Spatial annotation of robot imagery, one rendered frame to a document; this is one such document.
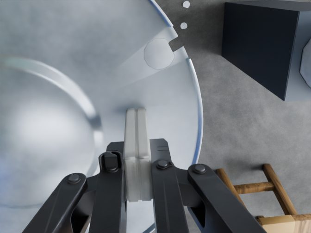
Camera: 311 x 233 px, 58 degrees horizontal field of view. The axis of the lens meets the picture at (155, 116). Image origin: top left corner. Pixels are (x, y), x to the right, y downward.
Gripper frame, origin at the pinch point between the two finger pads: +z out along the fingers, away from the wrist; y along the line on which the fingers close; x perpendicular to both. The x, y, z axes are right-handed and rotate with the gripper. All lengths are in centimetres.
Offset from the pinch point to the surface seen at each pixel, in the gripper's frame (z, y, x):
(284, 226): 49, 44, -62
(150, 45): 4.0, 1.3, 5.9
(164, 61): 4.1, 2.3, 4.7
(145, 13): 4.0, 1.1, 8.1
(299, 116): 83, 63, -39
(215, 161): 82, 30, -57
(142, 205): 4.0, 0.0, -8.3
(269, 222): 50, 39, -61
